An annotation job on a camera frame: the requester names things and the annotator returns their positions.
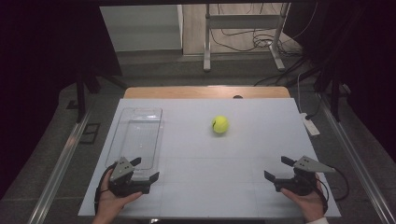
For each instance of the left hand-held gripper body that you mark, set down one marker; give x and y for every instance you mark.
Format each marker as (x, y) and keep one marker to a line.
(122, 174)

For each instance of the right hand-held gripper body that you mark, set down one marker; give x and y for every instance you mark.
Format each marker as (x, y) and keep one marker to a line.
(300, 183)

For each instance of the clear plastic container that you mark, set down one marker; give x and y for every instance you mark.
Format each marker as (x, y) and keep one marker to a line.
(140, 137)

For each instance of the yellow tennis ball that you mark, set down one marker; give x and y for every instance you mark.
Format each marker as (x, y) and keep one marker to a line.
(220, 124)

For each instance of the person's right hand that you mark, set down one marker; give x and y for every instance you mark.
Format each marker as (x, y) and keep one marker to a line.
(311, 207)

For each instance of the person's left hand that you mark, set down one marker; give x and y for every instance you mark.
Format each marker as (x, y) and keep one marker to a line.
(109, 203)

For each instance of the white power strip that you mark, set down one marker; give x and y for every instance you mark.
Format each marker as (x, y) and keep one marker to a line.
(311, 127)

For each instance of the white table mat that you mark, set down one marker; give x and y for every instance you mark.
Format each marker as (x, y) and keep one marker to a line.
(218, 174)

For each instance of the black stand legs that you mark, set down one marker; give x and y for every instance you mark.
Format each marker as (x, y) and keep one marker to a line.
(81, 99)
(335, 102)

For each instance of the dark curtain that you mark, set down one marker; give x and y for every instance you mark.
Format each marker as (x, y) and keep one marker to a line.
(367, 62)
(37, 62)

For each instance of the white cabinet panel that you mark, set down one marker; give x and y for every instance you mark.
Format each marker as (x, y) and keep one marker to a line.
(140, 28)

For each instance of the black floor frame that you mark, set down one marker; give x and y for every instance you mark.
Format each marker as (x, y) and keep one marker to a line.
(92, 124)

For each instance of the aluminium floor rail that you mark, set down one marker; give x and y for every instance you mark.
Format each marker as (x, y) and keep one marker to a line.
(59, 168)
(358, 165)

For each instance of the grey metal stand frame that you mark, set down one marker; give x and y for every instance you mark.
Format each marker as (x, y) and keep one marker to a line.
(243, 21)

